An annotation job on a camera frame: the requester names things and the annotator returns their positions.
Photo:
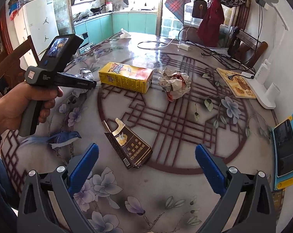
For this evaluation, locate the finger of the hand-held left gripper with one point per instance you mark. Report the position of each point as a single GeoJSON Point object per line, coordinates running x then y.
{"type": "Point", "coordinates": [76, 81]}

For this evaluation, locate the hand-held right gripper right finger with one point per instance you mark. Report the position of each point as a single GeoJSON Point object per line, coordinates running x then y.
{"type": "Point", "coordinates": [209, 170]}

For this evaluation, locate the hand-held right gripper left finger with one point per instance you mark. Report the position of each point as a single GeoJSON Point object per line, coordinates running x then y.
{"type": "Point", "coordinates": [84, 167]}

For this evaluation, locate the grey paper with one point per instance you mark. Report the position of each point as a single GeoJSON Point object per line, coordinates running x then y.
{"type": "Point", "coordinates": [85, 74]}

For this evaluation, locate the yellow carton box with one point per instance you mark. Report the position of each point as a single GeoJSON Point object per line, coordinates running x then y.
{"type": "Point", "coordinates": [124, 77]}

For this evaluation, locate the torn dark cigarette box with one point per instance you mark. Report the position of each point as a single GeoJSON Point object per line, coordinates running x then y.
{"type": "Point", "coordinates": [129, 148]}

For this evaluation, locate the newspaper ball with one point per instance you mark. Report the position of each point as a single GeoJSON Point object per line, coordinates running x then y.
{"type": "Point", "coordinates": [175, 85]}

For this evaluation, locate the person's left hand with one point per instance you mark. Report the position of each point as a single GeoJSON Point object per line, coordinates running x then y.
{"type": "Point", "coordinates": [13, 104]}

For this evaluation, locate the white fridge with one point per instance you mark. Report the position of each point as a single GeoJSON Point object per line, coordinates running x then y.
{"type": "Point", "coordinates": [37, 21]}

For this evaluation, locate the dark wooden chair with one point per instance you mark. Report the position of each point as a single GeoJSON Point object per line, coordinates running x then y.
{"type": "Point", "coordinates": [13, 60]}
{"type": "Point", "coordinates": [255, 51]}

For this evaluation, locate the black wok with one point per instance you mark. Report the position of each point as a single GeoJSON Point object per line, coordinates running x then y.
{"type": "Point", "coordinates": [96, 9]}

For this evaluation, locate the white canister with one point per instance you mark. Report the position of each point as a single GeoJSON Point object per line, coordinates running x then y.
{"type": "Point", "coordinates": [109, 7]}

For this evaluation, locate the white tissue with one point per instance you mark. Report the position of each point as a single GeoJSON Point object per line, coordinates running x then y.
{"type": "Point", "coordinates": [124, 34]}

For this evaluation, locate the smartphone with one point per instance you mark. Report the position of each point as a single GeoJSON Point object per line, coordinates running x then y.
{"type": "Point", "coordinates": [286, 148]}

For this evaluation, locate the teal kitchen cabinets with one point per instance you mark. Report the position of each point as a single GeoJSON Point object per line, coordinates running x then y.
{"type": "Point", "coordinates": [136, 23]}

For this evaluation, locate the person's leg in jeans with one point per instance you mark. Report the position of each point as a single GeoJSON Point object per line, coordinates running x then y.
{"type": "Point", "coordinates": [3, 194]}

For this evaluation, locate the yellow picture board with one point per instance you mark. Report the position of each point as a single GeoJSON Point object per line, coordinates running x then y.
{"type": "Point", "coordinates": [236, 87]}

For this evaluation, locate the white power strip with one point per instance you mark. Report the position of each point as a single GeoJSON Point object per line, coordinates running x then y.
{"type": "Point", "coordinates": [263, 97]}

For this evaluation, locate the white cylinder cup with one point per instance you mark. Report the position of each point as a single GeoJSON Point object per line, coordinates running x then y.
{"type": "Point", "coordinates": [272, 92]}

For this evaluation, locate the white charger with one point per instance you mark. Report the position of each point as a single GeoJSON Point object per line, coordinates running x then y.
{"type": "Point", "coordinates": [184, 47]}

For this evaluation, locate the white cosmetic tube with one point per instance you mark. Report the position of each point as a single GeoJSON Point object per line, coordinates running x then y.
{"type": "Point", "coordinates": [263, 69]}

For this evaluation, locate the red hanging bag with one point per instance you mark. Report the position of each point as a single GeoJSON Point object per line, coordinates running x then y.
{"type": "Point", "coordinates": [210, 26]}

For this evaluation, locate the black handbag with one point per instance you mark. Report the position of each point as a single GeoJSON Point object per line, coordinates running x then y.
{"type": "Point", "coordinates": [199, 8]}

